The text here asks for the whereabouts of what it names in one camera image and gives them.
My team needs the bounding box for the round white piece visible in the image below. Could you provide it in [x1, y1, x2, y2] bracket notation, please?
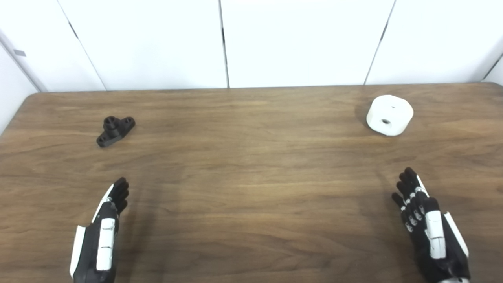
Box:
[366, 94, 414, 137]

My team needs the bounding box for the black flanged holder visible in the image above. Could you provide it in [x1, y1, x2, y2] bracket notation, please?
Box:
[96, 116, 136, 148]

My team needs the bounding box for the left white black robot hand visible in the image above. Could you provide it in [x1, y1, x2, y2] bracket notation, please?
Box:
[70, 177, 130, 283]

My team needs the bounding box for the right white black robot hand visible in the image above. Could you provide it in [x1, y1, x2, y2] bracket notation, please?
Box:
[391, 167, 471, 283]

